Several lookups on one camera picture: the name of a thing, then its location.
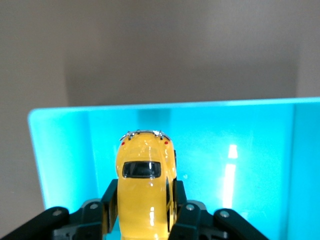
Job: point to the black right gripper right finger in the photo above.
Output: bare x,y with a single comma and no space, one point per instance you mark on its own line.
180,200

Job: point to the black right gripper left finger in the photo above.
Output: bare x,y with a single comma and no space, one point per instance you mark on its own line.
110,197

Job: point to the yellow beetle toy car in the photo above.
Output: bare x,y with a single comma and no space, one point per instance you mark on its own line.
145,190

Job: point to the turquoise plastic bin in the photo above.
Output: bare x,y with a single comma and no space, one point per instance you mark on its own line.
237,162

